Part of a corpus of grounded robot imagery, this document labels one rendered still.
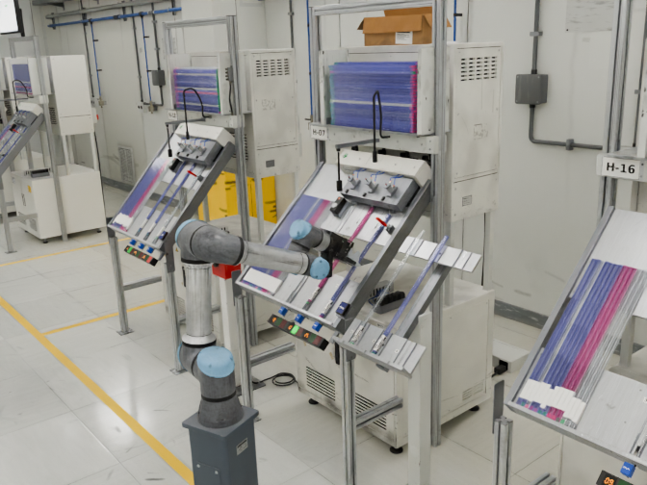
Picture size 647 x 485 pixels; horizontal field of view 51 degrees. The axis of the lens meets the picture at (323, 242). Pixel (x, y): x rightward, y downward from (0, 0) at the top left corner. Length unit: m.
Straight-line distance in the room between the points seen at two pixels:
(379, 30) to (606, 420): 2.03
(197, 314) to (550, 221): 2.49
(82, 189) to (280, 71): 3.43
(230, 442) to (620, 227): 1.40
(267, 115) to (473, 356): 1.78
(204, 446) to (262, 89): 2.22
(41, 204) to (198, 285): 4.71
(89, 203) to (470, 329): 4.70
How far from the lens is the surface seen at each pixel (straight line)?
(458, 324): 3.09
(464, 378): 3.25
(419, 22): 3.14
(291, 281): 2.86
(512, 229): 4.37
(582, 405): 2.00
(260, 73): 3.93
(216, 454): 2.35
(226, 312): 3.53
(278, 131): 4.02
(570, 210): 4.13
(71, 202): 6.98
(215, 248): 2.14
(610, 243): 2.24
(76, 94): 6.91
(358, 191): 2.86
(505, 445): 2.18
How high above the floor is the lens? 1.74
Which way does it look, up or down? 16 degrees down
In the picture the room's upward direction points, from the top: 2 degrees counter-clockwise
